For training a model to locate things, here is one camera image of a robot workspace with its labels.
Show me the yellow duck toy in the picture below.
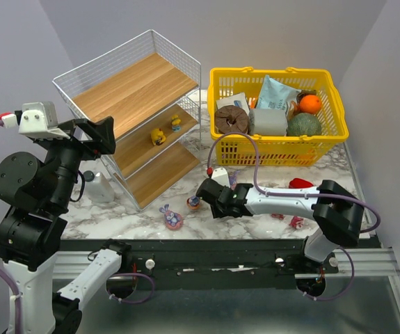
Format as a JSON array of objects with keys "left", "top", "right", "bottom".
[{"left": 150, "top": 128, "right": 166, "bottom": 146}]

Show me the yellow blue minion toy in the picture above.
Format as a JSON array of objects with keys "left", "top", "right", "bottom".
[{"left": 171, "top": 115, "right": 182, "bottom": 132}]

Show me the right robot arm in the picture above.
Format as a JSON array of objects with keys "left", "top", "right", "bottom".
[{"left": 196, "top": 178, "right": 364, "bottom": 264}]

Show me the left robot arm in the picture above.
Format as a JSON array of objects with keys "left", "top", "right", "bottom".
[{"left": 0, "top": 116, "right": 131, "bottom": 333}]

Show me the purple pink toy figure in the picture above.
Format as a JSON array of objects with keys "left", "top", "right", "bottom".
[{"left": 229, "top": 170, "right": 240, "bottom": 190}]

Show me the small purple bunny toy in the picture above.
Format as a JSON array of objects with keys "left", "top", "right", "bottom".
[{"left": 186, "top": 196, "right": 201, "bottom": 210}]

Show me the white plastic bottle black cap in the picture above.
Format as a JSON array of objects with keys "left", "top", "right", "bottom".
[{"left": 83, "top": 170, "right": 115, "bottom": 204}]

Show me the purple bunny toy pink base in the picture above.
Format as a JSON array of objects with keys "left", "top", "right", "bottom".
[{"left": 159, "top": 204, "right": 184, "bottom": 230}]

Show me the red bell pepper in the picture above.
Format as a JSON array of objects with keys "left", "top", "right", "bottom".
[{"left": 289, "top": 178, "right": 314, "bottom": 189}]

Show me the brown chocolate donut cake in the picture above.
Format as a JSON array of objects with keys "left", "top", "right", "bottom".
[{"left": 214, "top": 105, "right": 249, "bottom": 134}]

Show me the pink red figure toy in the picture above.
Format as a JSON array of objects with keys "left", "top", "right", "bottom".
[{"left": 289, "top": 216, "right": 304, "bottom": 230}]

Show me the white tissue packet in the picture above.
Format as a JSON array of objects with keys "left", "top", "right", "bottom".
[{"left": 216, "top": 93, "right": 249, "bottom": 113}]

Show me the green melon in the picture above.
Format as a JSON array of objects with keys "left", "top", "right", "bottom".
[{"left": 287, "top": 113, "right": 322, "bottom": 136}]

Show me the yellow plastic shopping basket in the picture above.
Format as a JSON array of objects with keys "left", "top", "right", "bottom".
[{"left": 207, "top": 67, "right": 349, "bottom": 166}]

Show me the light blue snack bag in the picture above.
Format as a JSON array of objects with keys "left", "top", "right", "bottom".
[{"left": 256, "top": 75, "right": 301, "bottom": 112}]

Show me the orange fruit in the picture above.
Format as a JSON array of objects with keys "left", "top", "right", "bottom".
[{"left": 299, "top": 95, "right": 322, "bottom": 115}]

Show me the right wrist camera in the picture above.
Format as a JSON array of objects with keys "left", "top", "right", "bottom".
[{"left": 207, "top": 167, "right": 230, "bottom": 188}]

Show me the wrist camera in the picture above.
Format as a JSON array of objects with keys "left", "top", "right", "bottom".
[
  {"left": 207, "top": 167, "right": 230, "bottom": 188},
  {"left": 0, "top": 101, "right": 70, "bottom": 140}
]

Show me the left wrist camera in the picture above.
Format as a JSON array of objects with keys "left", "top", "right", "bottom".
[{"left": 0, "top": 101, "right": 70, "bottom": 140}]

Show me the white wire wooden shelf rack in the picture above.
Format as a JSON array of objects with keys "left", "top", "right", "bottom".
[{"left": 53, "top": 29, "right": 202, "bottom": 210}]

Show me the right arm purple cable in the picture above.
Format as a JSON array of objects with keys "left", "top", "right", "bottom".
[{"left": 207, "top": 132, "right": 381, "bottom": 302}]

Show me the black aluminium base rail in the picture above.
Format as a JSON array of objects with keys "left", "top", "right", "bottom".
[{"left": 53, "top": 237, "right": 400, "bottom": 296}]

